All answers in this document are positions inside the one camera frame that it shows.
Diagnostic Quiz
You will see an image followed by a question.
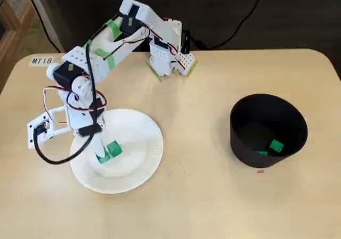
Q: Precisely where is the red base servo wire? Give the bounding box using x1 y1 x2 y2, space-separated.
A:
160 17 188 71

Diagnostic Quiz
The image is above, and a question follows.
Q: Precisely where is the green base board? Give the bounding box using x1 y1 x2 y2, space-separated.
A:
145 59 199 84

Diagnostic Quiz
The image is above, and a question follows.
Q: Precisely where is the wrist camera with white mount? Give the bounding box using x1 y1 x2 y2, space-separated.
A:
26 105 70 151

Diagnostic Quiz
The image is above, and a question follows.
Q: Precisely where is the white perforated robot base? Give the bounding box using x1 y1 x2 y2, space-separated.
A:
170 51 199 77

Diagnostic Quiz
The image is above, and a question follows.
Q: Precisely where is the green cube block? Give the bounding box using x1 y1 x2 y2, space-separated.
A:
105 140 123 159
95 153 111 166
267 139 285 153

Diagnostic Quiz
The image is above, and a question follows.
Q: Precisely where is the white paper plate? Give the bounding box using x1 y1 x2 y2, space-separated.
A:
69 108 164 195

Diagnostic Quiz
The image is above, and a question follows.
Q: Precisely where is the black power cable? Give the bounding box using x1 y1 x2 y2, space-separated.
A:
189 0 267 50

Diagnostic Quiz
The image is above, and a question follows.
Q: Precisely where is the black table clamp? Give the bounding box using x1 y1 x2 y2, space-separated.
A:
180 29 192 55

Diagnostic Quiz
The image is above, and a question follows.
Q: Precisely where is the black camera cable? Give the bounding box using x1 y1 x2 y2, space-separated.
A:
33 14 126 166

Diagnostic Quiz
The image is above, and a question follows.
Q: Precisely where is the red gripper servo wire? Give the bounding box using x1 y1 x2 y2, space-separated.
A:
43 86 108 125

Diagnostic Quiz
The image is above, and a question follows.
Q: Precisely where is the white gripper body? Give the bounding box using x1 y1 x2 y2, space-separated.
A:
65 97 107 139

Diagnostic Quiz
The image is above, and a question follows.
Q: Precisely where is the long black cable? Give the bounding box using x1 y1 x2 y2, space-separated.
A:
22 0 62 53

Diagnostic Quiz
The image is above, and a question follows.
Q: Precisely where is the white MT18 label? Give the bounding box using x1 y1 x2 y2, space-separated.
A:
28 56 55 67

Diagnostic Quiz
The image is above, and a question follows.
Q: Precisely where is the black pot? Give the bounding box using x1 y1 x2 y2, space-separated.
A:
229 93 309 168

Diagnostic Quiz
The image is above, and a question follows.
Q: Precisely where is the dark brown cabinet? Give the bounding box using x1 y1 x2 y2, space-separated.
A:
33 0 341 54

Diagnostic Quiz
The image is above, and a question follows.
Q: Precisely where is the light wooden shelf frame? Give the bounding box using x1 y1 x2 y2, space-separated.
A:
0 0 37 93

